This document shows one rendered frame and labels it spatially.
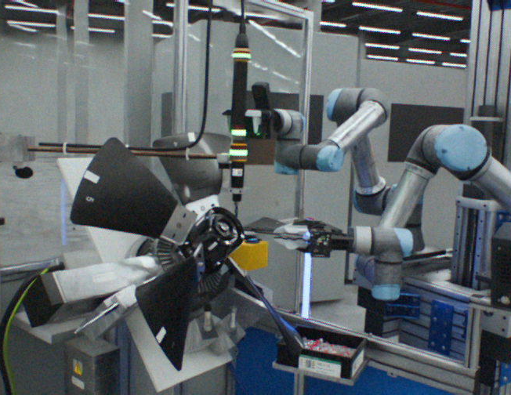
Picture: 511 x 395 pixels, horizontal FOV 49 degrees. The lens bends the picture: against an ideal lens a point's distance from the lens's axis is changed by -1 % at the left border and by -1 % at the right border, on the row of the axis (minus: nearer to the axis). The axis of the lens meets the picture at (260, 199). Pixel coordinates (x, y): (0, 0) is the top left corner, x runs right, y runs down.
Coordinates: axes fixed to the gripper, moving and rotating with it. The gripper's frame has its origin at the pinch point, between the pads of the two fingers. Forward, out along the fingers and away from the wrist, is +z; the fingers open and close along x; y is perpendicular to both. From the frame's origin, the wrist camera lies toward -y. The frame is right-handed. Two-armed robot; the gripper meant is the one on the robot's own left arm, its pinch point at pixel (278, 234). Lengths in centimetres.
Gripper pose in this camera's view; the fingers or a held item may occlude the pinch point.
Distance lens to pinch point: 153.8
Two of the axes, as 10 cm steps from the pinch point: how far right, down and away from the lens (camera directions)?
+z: -10.0, -0.4, 0.5
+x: -0.3, 9.7, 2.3
